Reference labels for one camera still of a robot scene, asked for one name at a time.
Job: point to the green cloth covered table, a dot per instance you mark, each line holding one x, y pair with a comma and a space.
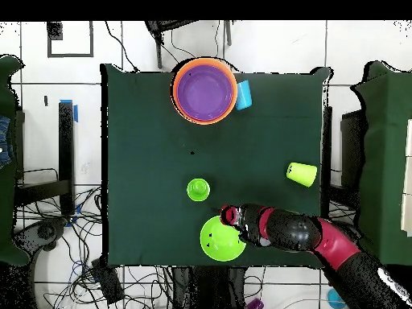
386, 145
9, 209

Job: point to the grey pedestal foot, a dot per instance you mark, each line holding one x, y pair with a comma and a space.
46, 231

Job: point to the white box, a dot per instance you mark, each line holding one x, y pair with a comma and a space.
408, 177

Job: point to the purple plastic item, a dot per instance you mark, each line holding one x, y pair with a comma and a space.
256, 304

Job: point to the person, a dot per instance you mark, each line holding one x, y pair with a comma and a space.
4, 145

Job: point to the black camera tripod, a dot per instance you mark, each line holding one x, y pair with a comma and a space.
158, 48

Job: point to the purple bowl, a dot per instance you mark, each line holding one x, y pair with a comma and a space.
204, 91

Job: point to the dark green table cloth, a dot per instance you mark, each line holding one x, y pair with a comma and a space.
145, 231

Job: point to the black power adapter box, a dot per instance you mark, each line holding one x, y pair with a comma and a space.
107, 283

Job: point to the blue cup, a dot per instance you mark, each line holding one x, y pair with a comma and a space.
244, 95
333, 299

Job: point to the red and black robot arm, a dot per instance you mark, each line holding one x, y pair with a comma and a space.
296, 228

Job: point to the green cup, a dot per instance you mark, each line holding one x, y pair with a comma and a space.
198, 190

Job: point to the yellow-green cup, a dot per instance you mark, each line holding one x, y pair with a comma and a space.
302, 173

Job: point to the green bowl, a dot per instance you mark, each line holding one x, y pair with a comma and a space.
219, 241

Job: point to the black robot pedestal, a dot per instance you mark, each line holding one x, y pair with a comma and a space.
209, 286

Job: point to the orange bowl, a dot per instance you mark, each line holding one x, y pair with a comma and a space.
175, 96

